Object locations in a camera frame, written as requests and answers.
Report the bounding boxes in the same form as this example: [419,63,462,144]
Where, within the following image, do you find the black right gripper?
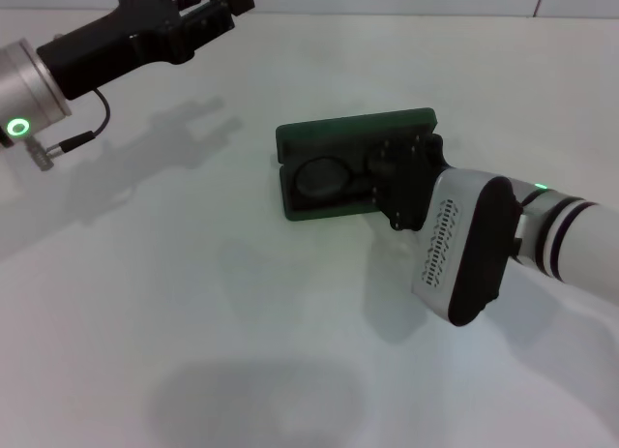
[365,132,454,233]

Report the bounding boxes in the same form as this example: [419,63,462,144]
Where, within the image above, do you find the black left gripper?
[36,0,256,102]

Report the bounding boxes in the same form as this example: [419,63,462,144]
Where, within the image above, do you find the green glasses case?
[275,106,439,224]

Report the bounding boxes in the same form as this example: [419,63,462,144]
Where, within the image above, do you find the black thin-frame glasses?
[294,154,384,203]

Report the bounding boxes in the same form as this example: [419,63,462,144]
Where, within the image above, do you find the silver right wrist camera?
[410,168,527,329]

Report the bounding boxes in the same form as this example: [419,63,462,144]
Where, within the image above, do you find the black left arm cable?
[47,87,112,155]

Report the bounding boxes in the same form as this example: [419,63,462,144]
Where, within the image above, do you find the silver cable connector plug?
[26,136,56,172]

